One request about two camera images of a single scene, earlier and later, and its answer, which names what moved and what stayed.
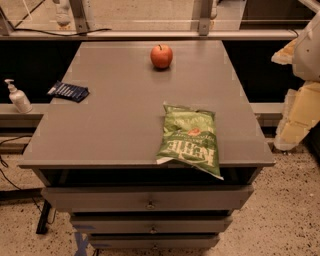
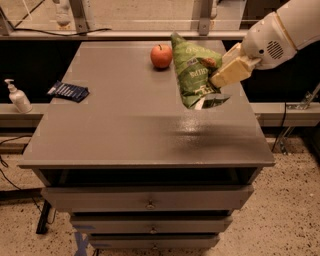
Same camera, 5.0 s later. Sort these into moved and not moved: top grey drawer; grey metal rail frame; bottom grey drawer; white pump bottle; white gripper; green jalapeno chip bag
Moved: white gripper; green jalapeno chip bag
Not moved: bottom grey drawer; grey metal rail frame; white pump bottle; top grey drawer
